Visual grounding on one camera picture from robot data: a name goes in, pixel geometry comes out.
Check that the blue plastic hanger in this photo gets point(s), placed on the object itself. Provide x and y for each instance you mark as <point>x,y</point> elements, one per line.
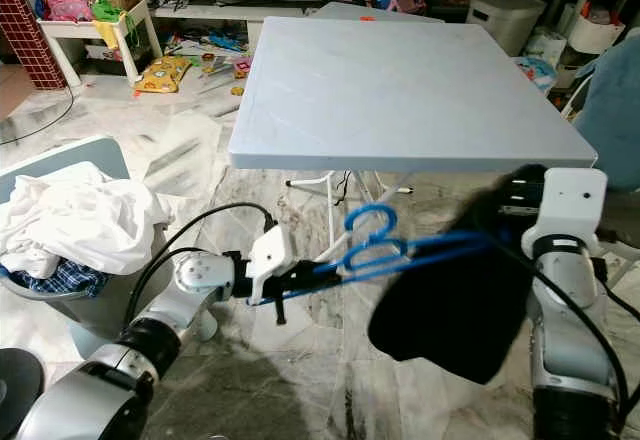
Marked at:
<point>440,245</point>

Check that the black garment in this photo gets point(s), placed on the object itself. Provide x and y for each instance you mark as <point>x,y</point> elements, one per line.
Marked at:
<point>450,300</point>

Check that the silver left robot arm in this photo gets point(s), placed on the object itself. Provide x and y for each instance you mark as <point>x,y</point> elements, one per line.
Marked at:
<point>90,410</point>

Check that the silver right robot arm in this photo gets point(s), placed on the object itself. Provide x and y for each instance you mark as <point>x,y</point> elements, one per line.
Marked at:
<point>570,360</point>

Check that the light blue chair cushion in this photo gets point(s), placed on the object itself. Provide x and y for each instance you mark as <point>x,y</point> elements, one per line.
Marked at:
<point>610,110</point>

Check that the white laundry pile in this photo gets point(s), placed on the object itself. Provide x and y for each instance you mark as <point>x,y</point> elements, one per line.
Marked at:
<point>80,215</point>

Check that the blue plaid cloth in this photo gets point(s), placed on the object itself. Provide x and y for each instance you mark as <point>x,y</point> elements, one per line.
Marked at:
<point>75,275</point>

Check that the light blue folding table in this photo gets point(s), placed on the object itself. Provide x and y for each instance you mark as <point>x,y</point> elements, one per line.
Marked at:
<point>400,90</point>

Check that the grey laundry basket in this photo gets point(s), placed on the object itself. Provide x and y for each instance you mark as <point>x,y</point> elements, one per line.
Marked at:
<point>110,305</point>

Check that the white storage shelf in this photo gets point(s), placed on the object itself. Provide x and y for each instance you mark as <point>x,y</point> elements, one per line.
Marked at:
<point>595,30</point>

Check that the grey lidded box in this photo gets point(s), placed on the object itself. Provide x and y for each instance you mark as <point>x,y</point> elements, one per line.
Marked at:
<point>505,15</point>

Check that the red tiled pillar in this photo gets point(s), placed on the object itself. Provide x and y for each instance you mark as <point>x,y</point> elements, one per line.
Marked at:
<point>25,20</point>

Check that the small white side table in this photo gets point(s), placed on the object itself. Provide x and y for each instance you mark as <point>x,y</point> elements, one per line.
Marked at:
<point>60,28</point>

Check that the black round base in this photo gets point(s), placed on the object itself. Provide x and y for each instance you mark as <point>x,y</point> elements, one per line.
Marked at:
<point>15,390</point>

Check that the pink bag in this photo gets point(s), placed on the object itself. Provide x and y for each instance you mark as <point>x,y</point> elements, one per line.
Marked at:
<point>65,5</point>

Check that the grey table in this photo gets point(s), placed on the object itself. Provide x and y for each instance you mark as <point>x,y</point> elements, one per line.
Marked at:
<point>380,10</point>

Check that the yellow toy pack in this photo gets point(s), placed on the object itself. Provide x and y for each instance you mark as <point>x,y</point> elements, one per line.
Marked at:
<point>160,75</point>

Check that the green toy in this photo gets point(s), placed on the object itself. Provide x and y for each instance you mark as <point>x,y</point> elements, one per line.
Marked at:
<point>108,8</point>

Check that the white television stand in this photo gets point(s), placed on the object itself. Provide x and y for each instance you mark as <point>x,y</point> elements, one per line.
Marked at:
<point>220,10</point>

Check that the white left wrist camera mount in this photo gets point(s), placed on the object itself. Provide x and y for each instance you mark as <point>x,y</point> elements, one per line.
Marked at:
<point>272,255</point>

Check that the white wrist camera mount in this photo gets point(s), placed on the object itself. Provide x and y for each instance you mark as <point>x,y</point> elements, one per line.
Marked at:
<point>272,255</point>
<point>570,205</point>

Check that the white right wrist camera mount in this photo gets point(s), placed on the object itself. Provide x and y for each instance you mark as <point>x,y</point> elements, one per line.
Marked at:
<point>570,205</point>

